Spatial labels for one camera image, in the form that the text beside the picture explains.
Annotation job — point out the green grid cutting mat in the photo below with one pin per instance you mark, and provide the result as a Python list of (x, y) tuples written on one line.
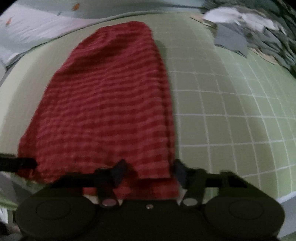
[(231, 113)]

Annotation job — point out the light blue bed sheet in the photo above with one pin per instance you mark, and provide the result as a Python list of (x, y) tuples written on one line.
[(27, 24)]

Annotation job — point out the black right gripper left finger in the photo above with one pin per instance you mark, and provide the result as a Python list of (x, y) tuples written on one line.
[(108, 179)]

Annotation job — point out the pile of grey clothes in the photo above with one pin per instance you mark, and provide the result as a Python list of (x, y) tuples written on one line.
[(265, 27)]

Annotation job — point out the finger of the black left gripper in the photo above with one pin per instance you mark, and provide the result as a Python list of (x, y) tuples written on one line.
[(11, 163)]

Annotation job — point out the red checkered cloth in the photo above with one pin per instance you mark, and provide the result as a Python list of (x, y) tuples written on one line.
[(109, 101)]

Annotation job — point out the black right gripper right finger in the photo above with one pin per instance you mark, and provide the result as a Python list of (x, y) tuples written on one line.
[(193, 181)]

